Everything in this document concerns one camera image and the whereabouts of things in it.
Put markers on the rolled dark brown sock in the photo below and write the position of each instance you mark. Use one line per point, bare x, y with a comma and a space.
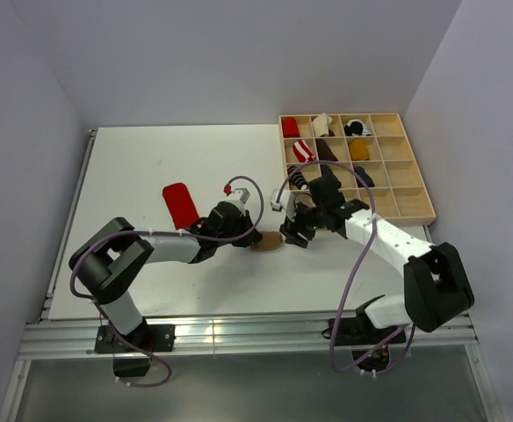
324, 151

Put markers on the aluminium frame rail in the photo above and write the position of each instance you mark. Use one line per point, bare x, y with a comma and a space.
202, 335

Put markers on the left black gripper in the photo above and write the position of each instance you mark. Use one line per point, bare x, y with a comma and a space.
247, 241

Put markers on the rolled black white ribbed sock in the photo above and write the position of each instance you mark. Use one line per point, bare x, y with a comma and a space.
296, 179

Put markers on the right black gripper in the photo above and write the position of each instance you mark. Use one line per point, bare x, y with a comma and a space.
291, 229

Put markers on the rolled mustard yellow sock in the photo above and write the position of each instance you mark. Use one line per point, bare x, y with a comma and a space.
358, 150

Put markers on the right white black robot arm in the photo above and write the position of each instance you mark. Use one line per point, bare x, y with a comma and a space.
435, 287

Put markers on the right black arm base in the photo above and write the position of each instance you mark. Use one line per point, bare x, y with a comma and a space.
355, 331

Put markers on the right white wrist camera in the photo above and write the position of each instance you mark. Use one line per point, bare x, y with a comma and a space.
284, 200

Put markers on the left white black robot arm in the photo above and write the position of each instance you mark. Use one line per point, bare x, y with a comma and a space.
110, 261

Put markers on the red patterned sock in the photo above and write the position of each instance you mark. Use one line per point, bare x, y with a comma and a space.
181, 207

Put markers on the rolled cream sock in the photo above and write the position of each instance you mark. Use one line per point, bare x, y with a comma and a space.
321, 125

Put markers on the wooden compartment tray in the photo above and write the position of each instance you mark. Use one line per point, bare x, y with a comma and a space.
400, 193

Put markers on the rolled red white striped sock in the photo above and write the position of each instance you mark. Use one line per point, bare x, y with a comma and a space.
302, 151

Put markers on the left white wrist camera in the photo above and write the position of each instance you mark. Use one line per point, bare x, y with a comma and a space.
237, 197

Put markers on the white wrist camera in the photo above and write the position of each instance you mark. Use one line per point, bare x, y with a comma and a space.
284, 200
237, 197

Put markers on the rolled dark teal sock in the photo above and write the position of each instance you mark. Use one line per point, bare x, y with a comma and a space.
363, 179

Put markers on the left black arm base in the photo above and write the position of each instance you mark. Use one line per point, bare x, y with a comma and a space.
158, 338

